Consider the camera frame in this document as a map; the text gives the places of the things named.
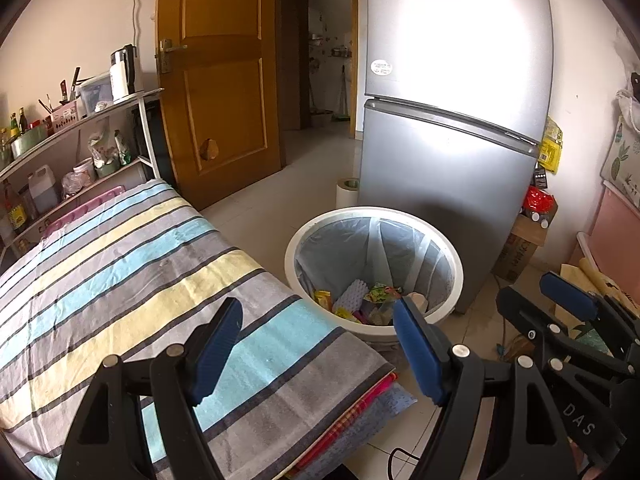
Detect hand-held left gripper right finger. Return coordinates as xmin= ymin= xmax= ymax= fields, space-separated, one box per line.
xmin=392 ymin=296 xmax=576 ymax=480

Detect pink plastic lid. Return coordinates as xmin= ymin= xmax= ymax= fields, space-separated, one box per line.
xmin=45 ymin=185 xmax=126 ymax=236

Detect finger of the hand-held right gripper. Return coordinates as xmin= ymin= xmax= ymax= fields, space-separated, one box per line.
xmin=539 ymin=271 xmax=640 ymax=347
xmin=496 ymin=286 xmax=632 ymax=377

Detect yellow-label oil bottle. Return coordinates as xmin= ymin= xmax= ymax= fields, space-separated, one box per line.
xmin=4 ymin=182 xmax=28 ymax=233

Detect cardboard box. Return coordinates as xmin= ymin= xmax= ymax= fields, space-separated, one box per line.
xmin=492 ymin=215 xmax=548 ymax=283

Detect wooden door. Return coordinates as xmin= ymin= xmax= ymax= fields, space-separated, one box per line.
xmin=156 ymin=0 xmax=286 ymax=211

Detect metal shelf rack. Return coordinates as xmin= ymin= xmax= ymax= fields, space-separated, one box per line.
xmin=0 ymin=87 xmax=166 ymax=261

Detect white wall cable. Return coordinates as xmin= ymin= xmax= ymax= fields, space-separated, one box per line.
xmin=131 ymin=0 xmax=152 ymax=47

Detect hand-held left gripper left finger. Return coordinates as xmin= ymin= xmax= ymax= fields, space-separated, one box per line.
xmin=56 ymin=296 xmax=244 ymax=480

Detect white paper roll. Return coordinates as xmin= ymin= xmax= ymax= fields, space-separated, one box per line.
xmin=335 ymin=176 xmax=362 ymax=209

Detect white trash bin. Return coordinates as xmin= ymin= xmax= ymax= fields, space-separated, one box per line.
xmin=284 ymin=205 xmax=463 ymax=343

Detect large white foam net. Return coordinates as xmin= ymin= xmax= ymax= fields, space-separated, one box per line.
xmin=332 ymin=280 xmax=368 ymax=318

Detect printed food bag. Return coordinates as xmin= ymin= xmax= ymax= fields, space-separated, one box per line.
xmin=89 ymin=127 xmax=120 ymax=168

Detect white electric kettle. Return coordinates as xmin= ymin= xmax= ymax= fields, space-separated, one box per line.
xmin=109 ymin=44 xmax=138 ymax=103

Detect mop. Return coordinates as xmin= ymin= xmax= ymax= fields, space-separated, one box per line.
xmin=337 ymin=65 xmax=352 ymax=123

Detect blue cloth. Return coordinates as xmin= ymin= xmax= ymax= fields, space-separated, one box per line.
xmin=300 ymin=382 xmax=418 ymax=480

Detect red plaid cloth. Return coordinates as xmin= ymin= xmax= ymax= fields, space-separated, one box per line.
xmin=287 ymin=372 xmax=401 ymax=478

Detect green bottle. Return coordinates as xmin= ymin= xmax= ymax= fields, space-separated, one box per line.
xmin=114 ymin=130 xmax=132 ymax=167

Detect red and green snack packet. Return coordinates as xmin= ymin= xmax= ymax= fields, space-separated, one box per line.
xmin=364 ymin=282 xmax=403 ymax=306

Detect clear plastic bag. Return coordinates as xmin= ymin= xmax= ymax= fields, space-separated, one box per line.
xmin=61 ymin=170 xmax=88 ymax=201

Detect red bag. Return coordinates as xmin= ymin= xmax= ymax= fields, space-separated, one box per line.
xmin=522 ymin=185 xmax=558 ymax=226

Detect pineapple print cloth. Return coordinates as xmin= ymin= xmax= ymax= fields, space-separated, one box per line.
xmin=600 ymin=115 xmax=640 ymax=196

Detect striped blanket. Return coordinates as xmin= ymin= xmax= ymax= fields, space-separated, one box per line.
xmin=0 ymin=179 xmax=401 ymax=480

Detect brass door handle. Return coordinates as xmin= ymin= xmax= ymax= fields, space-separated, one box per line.
xmin=156 ymin=37 xmax=188 ymax=73

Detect translucent plastic jug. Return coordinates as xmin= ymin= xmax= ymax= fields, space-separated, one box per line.
xmin=27 ymin=167 xmax=57 ymax=213

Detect clear plastic storage box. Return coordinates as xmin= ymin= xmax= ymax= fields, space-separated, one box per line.
xmin=76 ymin=71 xmax=115 ymax=116

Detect black cable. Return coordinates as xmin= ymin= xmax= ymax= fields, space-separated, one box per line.
xmin=389 ymin=447 xmax=423 ymax=480

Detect green pot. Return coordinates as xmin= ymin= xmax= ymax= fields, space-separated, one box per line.
xmin=10 ymin=125 xmax=48 ymax=158

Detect hanging yellow packets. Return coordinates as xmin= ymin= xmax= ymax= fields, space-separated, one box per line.
xmin=537 ymin=116 xmax=563 ymax=175

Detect silver refrigerator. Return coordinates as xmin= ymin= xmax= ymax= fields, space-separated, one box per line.
xmin=356 ymin=0 xmax=555 ymax=313

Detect pink plastic cabinet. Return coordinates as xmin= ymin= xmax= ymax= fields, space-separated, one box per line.
xmin=590 ymin=185 xmax=640 ymax=311

